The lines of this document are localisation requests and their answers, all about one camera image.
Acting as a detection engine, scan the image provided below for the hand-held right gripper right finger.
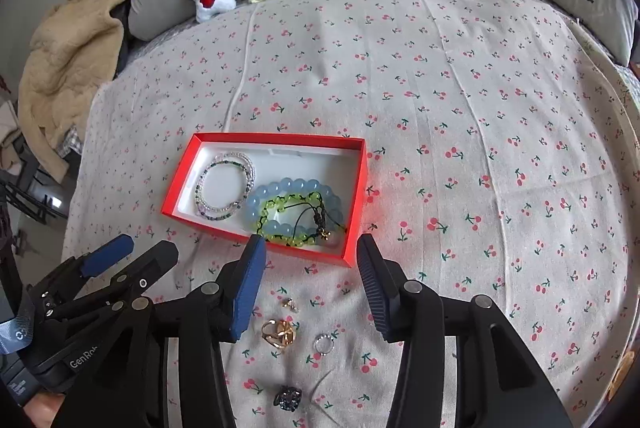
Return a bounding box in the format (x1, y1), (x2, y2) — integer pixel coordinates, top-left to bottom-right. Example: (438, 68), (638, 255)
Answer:
(356, 234), (573, 428)

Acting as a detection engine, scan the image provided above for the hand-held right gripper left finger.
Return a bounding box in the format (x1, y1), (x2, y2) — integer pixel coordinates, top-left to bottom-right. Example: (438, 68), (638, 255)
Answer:
(52, 235), (267, 428)

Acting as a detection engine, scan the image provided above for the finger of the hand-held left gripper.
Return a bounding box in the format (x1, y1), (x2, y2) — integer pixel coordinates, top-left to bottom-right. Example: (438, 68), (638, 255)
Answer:
(50, 240), (180, 325)
(31, 235), (135, 305)

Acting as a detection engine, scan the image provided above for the large gold ring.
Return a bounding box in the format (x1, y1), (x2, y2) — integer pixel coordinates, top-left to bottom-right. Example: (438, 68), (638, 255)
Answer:
(261, 319), (300, 350)

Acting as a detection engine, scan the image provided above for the red jewelry box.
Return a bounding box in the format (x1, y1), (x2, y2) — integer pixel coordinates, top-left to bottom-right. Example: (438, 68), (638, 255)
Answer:
(161, 133), (370, 267)

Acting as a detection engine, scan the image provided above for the person's left hand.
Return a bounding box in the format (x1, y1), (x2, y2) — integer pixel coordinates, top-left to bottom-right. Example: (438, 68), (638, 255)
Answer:
(27, 399), (68, 428)

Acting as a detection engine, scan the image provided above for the black metal rack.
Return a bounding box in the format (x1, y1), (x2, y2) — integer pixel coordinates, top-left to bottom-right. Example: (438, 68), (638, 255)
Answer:
(0, 178), (68, 226)

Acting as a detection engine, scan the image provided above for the cherry print bed sheet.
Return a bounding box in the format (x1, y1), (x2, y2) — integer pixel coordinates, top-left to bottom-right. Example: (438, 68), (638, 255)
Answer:
(62, 0), (640, 428)

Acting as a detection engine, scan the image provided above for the beige fleece blanket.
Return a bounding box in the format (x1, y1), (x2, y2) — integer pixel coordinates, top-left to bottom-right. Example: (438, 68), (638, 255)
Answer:
(17, 0), (138, 183)

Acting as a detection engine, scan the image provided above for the green bead black cord bracelet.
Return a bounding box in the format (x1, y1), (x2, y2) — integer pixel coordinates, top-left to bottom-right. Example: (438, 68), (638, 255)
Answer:
(255, 192), (351, 245)

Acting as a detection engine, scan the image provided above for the dark gem ring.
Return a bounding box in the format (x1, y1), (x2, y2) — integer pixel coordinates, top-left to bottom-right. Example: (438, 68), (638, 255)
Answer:
(272, 385), (302, 408)

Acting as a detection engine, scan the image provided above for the clear bead bracelet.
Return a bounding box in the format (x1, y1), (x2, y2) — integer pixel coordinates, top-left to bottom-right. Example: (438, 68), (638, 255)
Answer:
(196, 153), (257, 221)

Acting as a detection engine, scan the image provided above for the blue bead bracelet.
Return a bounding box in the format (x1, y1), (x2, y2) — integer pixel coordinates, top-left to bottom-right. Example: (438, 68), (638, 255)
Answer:
(245, 178), (335, 245)

